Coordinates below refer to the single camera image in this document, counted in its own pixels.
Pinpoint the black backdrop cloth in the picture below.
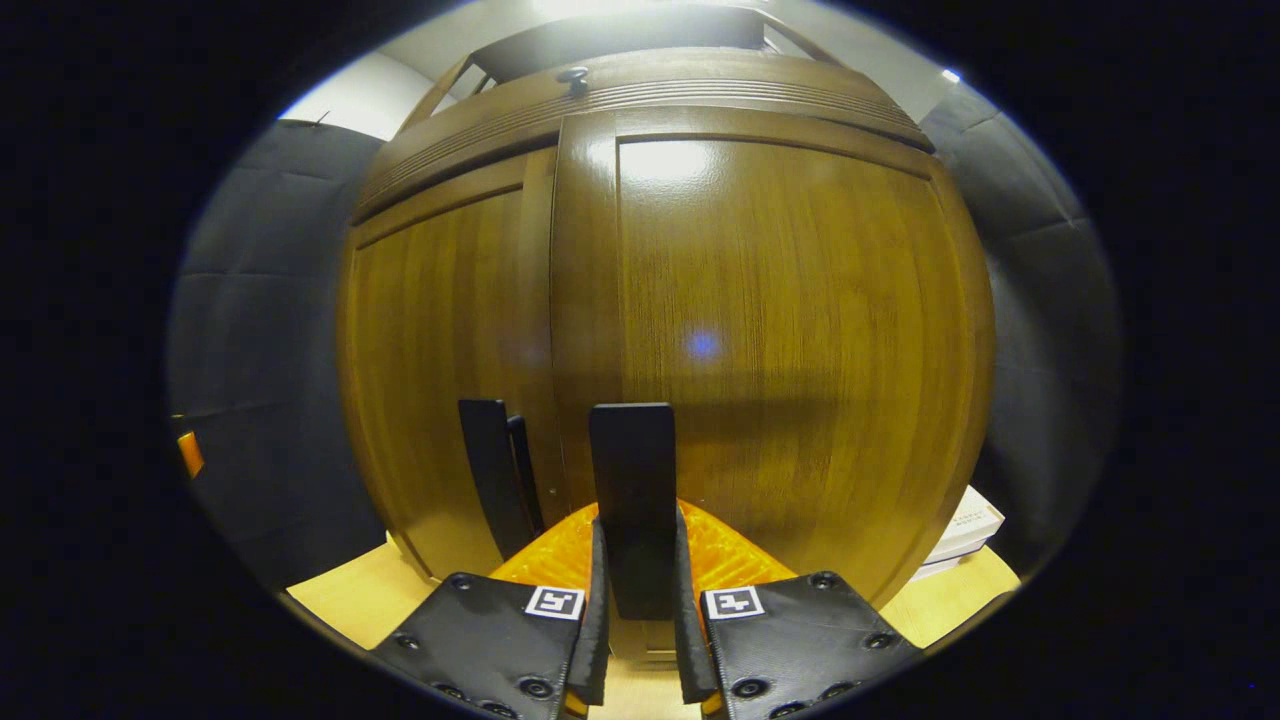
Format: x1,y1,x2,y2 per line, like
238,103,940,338
165,80,1121,591

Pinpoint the small white box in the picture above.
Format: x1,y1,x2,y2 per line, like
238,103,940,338
910,485,1006,583

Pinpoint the wooden double-door shoe cabinet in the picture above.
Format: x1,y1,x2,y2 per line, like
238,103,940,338
338,5,998,666

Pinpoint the wooden cabinet door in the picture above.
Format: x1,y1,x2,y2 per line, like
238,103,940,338
338,148,561,583
550,108,998,613

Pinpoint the large ceiling light panel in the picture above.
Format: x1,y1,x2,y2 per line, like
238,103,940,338
530,0,761,19

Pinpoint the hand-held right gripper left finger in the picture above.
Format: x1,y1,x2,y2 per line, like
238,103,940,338
372,503,611,720

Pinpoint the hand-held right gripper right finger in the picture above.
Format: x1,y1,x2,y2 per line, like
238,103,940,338
672,500,923,720

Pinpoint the black door handle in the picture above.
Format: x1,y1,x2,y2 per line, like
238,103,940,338
458,398,547,561
589,403,677,621

